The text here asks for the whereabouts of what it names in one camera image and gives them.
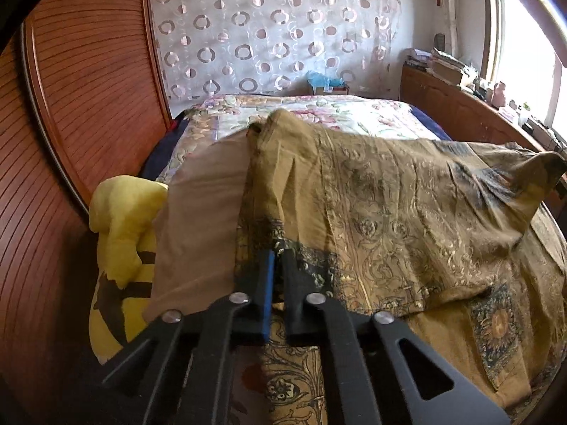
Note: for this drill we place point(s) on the circle patterned sheer curtain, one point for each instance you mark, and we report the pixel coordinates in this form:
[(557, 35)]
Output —
[(265, 31)]

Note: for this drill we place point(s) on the pink tissue pack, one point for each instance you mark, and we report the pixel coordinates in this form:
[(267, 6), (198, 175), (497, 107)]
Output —
[(508, 113)]

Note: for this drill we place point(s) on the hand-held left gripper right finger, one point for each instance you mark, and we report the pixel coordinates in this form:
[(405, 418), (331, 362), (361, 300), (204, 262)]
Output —
[(294, 310)]

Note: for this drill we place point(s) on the pale window drape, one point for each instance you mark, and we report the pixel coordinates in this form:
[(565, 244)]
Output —
[(449, 9)]

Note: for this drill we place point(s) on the dark hanging ornament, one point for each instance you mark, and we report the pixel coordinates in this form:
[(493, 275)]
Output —
[(439, 40)]

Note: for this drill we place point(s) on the blue plastic bag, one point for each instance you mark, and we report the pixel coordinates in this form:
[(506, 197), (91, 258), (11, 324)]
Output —
[(325, 79)]

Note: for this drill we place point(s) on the long wooden cabinet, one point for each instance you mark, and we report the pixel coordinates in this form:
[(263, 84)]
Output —
[(452, 106)]

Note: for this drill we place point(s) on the brown cardboard box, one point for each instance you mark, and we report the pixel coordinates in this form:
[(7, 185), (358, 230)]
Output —
[(447, 73)]

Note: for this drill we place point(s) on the wooden headboard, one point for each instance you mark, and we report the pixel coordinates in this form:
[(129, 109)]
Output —
[(88, 75)]

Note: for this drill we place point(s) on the yellow plush toy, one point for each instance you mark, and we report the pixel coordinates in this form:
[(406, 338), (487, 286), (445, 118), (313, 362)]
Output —
[(128, 212)]

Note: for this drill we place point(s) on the patterned wrapped package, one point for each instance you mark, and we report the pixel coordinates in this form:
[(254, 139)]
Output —
[(449, 56)]

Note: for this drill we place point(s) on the stack of books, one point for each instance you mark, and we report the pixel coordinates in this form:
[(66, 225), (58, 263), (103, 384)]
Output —
[(418, 59)]

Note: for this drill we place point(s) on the white bottle green cap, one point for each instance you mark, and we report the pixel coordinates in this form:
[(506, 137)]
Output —
[(525, 114)]

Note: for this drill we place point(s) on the pink bottle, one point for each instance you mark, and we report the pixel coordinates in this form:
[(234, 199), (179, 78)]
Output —
[(499, 94)]

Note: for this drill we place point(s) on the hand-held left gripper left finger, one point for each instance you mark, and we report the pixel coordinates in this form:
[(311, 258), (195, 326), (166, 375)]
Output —
[(265, 301)]

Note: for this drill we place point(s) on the small cardboard box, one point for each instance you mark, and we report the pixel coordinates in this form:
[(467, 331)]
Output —
[(334, 90)]

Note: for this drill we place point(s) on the window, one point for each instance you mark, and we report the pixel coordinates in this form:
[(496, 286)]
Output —
[(527, 53)]

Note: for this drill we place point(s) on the floral quilt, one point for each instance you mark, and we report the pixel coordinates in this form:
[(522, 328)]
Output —
[(354, 115)]

